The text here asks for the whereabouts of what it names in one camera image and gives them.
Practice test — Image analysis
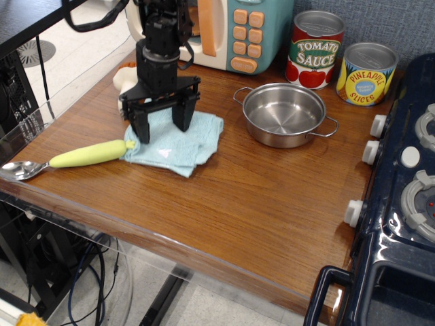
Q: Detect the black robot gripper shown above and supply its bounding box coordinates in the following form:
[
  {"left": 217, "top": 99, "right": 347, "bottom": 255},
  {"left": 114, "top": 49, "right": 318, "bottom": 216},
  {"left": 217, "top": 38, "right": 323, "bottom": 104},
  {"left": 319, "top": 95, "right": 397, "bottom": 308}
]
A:
[{"left": 120, "top": 40, "right": 201, "bottom": 144}]

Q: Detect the light blue towel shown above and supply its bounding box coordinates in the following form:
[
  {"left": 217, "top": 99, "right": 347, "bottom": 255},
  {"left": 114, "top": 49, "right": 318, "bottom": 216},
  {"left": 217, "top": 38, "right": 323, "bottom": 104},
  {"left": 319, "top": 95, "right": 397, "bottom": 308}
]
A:
[{"left": 121, "top": 109, "right": 224, "bottom": 178}]

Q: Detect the spoon with green handle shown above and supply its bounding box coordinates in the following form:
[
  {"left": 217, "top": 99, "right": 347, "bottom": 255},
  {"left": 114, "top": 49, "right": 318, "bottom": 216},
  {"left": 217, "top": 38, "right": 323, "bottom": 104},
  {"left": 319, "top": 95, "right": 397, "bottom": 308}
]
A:
[{"left": 1, "top": 140, "right": 136, "bottom": 181}]

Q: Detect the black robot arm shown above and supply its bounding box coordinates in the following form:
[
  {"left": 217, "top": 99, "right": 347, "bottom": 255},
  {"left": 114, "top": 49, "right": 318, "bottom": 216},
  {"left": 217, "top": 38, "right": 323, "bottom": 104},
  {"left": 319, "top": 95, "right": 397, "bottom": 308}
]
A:
[{"left": 120, "top": 1, "right": 201, "bottom": 144}]

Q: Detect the plush white mushroom toy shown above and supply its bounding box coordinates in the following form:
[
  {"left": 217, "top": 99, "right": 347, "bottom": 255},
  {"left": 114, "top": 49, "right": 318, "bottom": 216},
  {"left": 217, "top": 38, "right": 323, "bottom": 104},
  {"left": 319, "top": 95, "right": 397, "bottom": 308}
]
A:
[{"left": 112, "top": 62, "right": 138, "bottom": 118}]

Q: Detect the small steel pot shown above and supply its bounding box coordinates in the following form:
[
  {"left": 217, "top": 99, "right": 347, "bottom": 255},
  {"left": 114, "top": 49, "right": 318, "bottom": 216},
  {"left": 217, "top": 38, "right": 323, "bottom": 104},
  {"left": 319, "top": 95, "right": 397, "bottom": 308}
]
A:
[{"left": 233, "top": 83, "right": 339, "bottom": 149}]

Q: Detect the toy microwave teal and cream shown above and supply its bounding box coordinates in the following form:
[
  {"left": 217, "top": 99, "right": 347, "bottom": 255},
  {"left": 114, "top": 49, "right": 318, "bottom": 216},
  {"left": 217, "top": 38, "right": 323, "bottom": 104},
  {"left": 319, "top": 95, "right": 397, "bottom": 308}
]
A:
[{"left": 126, "top": 1, "right": 294, "bottom": 75}]

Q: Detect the tomato sauce can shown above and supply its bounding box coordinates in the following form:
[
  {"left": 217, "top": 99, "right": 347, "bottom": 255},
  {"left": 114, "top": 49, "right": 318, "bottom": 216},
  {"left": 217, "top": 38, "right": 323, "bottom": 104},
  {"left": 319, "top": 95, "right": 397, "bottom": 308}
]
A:
[{"left": 285, "top": 10, "right": 345, "bottom": 90}]

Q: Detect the pineapple slices can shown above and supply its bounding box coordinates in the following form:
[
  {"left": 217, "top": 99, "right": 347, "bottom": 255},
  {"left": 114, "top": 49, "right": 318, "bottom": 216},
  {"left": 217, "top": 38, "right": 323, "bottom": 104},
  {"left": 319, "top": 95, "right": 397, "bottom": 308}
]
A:
[{"left": 336, "top": 42, "right": 398, "bottom": 107}]

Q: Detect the white stove knob middle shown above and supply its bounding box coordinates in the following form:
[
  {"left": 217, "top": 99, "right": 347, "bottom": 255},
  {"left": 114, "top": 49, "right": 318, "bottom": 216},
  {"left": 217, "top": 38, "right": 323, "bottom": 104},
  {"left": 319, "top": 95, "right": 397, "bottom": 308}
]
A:
[{"left": 362, "top": 141, "right": 380, "bottom": 165}]

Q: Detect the white stove knob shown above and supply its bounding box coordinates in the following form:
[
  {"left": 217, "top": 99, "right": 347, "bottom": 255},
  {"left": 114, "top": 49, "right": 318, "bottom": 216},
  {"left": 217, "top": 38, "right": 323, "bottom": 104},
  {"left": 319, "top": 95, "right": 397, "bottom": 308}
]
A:
[
  {"left": 344, "top": 200, "right": 364, "bottom": 228},
  {"left": 362, "top": 141, "right": 380, "bottom": 165},
  {"left": 370, "top": 115, "right": 387, "bottom": 139}
]

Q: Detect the white stove knob lower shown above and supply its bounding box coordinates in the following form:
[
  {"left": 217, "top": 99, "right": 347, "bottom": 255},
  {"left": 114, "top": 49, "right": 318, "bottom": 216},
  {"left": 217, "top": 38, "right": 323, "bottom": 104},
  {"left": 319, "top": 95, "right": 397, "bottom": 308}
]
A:
[{"left": 344, "top": 200, "right": 364, "bottom": 228}]

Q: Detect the white stove knob upper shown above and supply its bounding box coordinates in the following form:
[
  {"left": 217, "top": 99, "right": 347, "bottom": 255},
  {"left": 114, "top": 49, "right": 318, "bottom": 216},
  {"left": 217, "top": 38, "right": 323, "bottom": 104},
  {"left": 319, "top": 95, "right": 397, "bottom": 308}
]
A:
[{"left": 370, "top": 115, "right": 387, "bottom": 139}]

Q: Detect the dark blue toy stove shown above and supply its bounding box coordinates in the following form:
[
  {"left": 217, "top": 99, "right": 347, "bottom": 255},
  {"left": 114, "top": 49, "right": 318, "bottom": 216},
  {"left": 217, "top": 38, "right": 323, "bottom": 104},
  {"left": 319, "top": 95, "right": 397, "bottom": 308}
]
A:
[{"left": 304, "top": 54, "right": 434, "bottom": 325}]

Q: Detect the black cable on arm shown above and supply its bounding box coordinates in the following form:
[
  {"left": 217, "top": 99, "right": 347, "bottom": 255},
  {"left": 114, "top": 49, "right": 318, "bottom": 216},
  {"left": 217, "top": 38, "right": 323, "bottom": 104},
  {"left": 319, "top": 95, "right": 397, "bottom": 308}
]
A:
[{"left": 60, "top": 0, "right": 132, "bottom": 33}]

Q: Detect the blue cable under table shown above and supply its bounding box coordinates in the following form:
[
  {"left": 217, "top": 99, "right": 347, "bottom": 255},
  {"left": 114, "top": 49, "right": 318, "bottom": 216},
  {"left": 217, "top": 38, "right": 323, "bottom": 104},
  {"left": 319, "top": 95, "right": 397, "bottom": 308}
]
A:
[{"left": 67, "top": 237, "right": 120, "bottom": 326}]

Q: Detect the black desk frame left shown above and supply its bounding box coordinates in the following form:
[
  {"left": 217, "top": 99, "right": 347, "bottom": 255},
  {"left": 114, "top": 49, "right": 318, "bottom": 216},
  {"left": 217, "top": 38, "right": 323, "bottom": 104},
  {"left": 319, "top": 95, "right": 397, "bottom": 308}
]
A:
[{"left": 1, "top": 0, "right": 64, "bottom": 137}]

